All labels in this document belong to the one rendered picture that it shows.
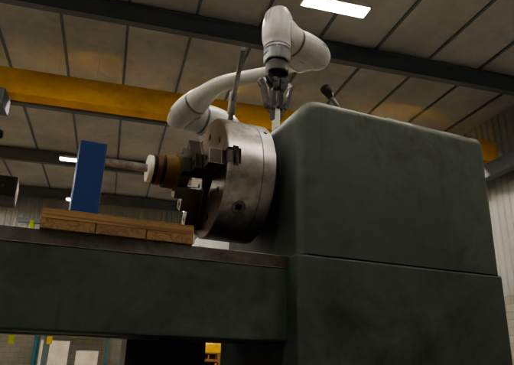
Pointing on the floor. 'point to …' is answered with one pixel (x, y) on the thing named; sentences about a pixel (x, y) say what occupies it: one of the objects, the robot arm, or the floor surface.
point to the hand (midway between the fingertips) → (275, 120)
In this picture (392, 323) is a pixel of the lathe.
